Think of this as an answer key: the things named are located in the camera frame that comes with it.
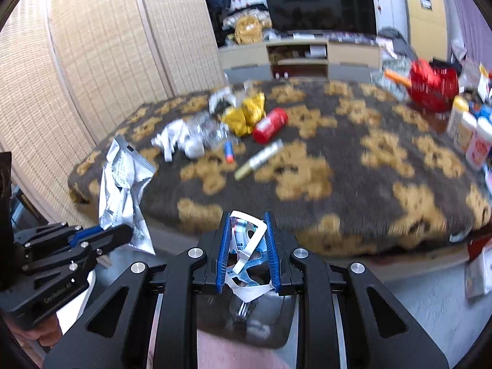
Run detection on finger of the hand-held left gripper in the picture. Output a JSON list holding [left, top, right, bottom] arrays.
[[13, 222, 105, 249], [22, 223, 133, 278]]

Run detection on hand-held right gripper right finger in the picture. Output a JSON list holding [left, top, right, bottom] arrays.
[[263, 211, 450, 369]]

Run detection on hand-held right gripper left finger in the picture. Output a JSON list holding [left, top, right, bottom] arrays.
[[44, 211, 232, 369]]

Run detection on torn white blue paper box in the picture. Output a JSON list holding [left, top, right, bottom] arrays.
[[225, 210, 277, 304]]

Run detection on silver foil wrapper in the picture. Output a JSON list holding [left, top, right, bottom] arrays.
[[98, 134, 157, 255]]

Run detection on gold white stick packet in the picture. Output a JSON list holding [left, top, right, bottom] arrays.
[[234, 140, 285, 181]]

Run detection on pink fleece pants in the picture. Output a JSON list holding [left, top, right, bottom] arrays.
[[196, 331, 293, 369]]

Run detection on grey bear print blanket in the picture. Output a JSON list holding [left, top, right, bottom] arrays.
[[67, 78, 492, 259]]

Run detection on crumpled clear plastic packaging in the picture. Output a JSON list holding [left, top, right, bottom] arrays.
[[184, 113, 231, 159]]

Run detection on crumpled white paper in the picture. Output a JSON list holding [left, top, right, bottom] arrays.
[[151, 119, 186, 161]]

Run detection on red can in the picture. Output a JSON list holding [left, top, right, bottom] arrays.
[[252, 108, 289, 144]]

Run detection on crumpled gold wrapper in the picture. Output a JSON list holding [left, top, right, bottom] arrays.
[[221, 92, 267, 137]]

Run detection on white dark crumpled wrapper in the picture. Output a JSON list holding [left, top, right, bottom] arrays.
[[208, 86, 238, 114]]

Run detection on bamboo folding screen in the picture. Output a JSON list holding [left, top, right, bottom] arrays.
[[0, 0, 228, 228]]

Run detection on beige television cabinet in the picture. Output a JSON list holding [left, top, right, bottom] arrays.
[[217, 38, 385, 84]]

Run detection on clear plastic packet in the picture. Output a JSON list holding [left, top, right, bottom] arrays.
[[463, 253, 492, 301]]

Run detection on yellow plush bag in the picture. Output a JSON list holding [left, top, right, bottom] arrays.
[[234, 17, 264, 45]]

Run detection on white plastic bottle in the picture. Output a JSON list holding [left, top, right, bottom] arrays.
[[447, 96, 470, 140], [454, 111, 478, 151]]

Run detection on red basket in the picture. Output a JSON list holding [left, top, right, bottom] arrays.
[[408, 59, 460, 113]]

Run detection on white bottle with red label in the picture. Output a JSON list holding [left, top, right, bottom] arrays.
[[466, 117, 492, 171]]

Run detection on dark backpack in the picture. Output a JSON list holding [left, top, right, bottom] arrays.
[[199, 0, 232, 44]]

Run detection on black television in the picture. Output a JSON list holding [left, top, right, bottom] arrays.
[[262, 0, 378, 38]]

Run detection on wooden door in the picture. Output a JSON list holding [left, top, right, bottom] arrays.
[[400, 0, 451, 63]]

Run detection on pile of clutter items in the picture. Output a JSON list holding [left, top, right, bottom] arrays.
[[438, 0, 492, 64]]

